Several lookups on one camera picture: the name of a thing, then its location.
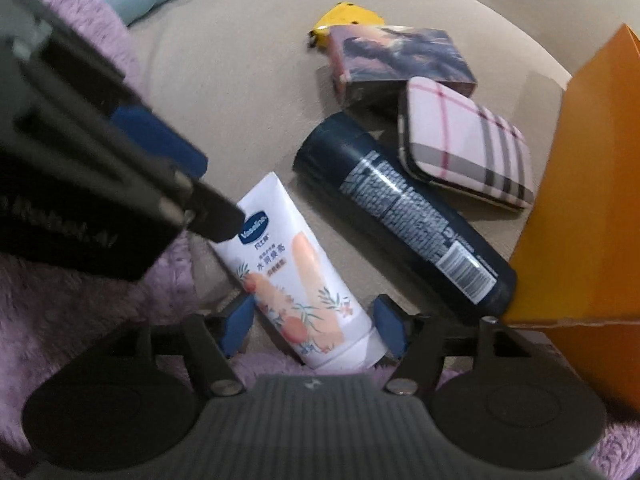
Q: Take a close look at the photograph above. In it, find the purple fluffy blanket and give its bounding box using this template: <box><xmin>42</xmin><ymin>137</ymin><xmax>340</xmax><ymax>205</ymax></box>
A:
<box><xmin>0</xmin><ymin>0</ymin><xmax>640</xmax><ymax>480</ymax></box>

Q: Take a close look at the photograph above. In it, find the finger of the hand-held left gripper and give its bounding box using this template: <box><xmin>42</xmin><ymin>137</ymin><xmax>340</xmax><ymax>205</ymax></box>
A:
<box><xmin>0</xmin><ymin>30</ymin><xmax>246</xmax><ymax>241</ymax></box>
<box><xmin>10</xmin><ymin>0</ymin><xmax>209</xmax><ymax>179</ymax></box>

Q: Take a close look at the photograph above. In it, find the painting print box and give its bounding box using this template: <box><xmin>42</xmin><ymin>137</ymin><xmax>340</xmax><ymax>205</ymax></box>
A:
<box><xmin>327</xmin><ymin>25</ymin><xmax>477</xmax><ymax>111</ymax></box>

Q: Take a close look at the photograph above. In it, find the beige fabric sofa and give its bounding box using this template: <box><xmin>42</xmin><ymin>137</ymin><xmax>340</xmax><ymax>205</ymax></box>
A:
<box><xmin>120</xmin><ymin>0</ymin><xmax>640</xmax><ymax>376</ymax></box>

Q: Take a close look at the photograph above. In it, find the dark blue spray bottle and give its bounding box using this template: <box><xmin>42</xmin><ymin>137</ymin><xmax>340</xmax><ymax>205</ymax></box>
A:
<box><xmin>292</xmin><ymin>112</ymin><xmax>517</xmax><ymax>321</ymax></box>

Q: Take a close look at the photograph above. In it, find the pink plaid hard case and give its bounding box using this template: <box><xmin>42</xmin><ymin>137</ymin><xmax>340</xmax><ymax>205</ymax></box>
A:
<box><xmin>398</xmin><ymin>76</ymin><xmax>536</xmax><ymax>212</ymax></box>

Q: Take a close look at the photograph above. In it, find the white floral lotion tube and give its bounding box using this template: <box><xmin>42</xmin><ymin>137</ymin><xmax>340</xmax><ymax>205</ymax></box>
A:
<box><xmin>209</xmin><ymin>171</ymin><xmax>387</xmax><ymax>372</ymax></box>

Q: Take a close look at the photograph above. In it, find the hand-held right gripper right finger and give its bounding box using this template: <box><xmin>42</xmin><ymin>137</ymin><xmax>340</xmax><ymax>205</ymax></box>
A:
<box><xmin>374</xmin><ymin>294</ymin><xmax>586</xmax><ymax>401</ymax></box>

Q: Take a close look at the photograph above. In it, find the orange cardboard shoe box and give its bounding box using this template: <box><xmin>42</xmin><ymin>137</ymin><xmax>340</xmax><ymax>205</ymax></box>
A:
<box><xmin>500</xmin><ymin>24</ymin><xmax>640</xmax><ymax>411</ymax></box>

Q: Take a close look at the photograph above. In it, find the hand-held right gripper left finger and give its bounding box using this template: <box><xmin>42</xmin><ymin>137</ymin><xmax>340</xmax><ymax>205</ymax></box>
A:
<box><xmin>47</xmin><ymin>292</ymin><xmax>256</xmax><ymax>400</ymax></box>

